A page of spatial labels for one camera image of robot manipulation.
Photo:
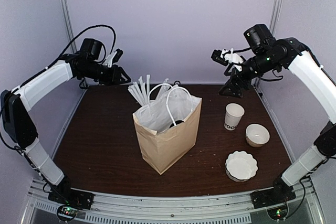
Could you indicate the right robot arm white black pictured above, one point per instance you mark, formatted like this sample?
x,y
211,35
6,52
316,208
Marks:
x,y
271,54

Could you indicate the black plastic cup lid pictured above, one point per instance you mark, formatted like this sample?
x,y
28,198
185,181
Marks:
x,y
176,123

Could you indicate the left aluminium corner post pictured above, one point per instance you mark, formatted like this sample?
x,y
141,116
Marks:
x,y
64,6

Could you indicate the aluminium front rail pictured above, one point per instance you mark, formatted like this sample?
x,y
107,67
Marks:
x,y
228,208

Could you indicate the white round bowl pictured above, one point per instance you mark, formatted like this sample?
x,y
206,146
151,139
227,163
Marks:
x,y
257,135

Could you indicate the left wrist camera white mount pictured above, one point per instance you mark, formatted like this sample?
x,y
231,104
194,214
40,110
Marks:
x,y
112,58

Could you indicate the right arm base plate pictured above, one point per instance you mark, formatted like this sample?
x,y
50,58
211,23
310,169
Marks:
x,y
271,196

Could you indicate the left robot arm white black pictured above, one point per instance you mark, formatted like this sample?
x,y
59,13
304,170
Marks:
x,y
17,103

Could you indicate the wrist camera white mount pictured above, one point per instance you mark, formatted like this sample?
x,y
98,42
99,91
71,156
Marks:
x,y
112,58
228,57

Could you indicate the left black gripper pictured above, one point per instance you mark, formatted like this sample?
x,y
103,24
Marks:
x,y
115,76

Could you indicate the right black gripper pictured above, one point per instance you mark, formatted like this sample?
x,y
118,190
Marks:
x,y
232,84

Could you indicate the brown paper bag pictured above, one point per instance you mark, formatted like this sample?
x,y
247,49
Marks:
x,y
161,146

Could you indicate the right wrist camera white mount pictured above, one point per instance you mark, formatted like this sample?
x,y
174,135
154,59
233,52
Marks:
x,y
228,57

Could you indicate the white scalloped dish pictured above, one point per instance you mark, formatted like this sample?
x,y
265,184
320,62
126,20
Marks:
x,y
240,166

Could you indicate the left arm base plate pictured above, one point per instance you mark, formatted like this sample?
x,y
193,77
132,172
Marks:
x,y
77,199

